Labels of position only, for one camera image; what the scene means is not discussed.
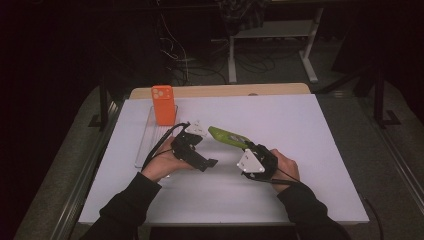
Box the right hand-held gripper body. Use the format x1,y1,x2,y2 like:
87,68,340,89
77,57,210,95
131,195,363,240
236,143,279,181

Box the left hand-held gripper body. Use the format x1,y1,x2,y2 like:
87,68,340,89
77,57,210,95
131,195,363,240
171,120,208,168

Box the green cartoon phone case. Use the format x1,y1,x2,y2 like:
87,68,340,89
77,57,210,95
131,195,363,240
207,125,252,150

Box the clear plastic rack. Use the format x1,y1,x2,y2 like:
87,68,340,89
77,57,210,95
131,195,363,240
134,104,179,179

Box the orange phone case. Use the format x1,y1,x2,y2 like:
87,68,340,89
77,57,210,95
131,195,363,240
150,84,177,127

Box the person's left hand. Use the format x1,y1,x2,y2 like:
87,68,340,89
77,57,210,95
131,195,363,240
141,136,194,183

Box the person's right hand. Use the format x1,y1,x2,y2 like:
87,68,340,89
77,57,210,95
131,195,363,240
269,148,301,194

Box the black metal stand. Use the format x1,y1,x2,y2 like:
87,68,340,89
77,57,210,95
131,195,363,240
88,74,112,132
372,66,402,130

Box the dark plaid cloth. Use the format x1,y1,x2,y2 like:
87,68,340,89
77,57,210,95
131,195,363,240
218,0,272,35

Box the left hand-held gripper cable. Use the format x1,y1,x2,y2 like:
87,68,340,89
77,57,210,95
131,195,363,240
142,122,191,172

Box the hand-held gripper cable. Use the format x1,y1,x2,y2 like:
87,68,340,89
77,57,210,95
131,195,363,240
248,168,303,187
142,122,191,172

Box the right hand-held gripper cable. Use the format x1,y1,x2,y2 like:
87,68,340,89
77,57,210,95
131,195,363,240
248,168,303,187

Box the tangle of black floor cables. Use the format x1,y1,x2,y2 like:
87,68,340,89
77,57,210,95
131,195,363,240
171,43,278,86

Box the metal floor rail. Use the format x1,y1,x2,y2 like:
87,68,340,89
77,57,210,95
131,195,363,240
374,131,424,214
49,99,125,240

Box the white hanging cables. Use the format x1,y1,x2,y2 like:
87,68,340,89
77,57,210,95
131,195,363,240
159,13,192,85

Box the white metal desk frame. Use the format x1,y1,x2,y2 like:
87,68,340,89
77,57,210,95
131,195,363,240
228,6,325,84

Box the black floor cable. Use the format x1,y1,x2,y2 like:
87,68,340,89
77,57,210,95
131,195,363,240
361,196,385,240

